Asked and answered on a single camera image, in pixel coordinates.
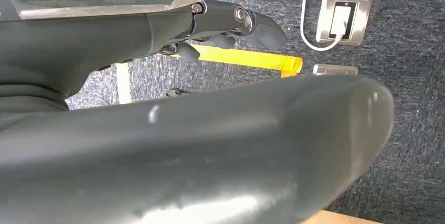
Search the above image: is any white table leg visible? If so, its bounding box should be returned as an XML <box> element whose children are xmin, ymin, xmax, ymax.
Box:
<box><xmin>115</xmin><ymin>62</ymin><xmax>133</xmax><ymax>105</ymax></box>

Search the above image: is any yellow tape strip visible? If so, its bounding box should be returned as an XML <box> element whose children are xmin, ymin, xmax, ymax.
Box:
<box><xmin>157</xmin><ymin>44</ymin><xmax>304</xmax><ymax>79</ymax></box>

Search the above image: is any closed silver floor socket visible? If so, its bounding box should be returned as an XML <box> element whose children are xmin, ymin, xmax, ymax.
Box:
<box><xmin>312</xmin><ymin>63</ymin><xmax>359</xmax><ymax>77</ymax></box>

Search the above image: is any wooden table edge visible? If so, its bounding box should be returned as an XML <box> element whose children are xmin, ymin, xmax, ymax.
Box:
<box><xmin>301</xmin><ymin>210</ymin><xmax>383</xmax><ymax>224</ymax></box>

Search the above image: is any silver floor socket with plug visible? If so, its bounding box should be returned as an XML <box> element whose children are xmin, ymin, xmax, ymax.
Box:
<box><xmin>315</xmin><ymin>0</ymin><xmax>373</xmax><ymax>47</ymax></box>

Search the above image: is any white power cable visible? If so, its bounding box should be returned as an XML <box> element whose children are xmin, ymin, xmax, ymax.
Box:
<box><xmin>300</xmin><ymin>0</ymin><xmax>344</xmax><ymax>52</ymax></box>

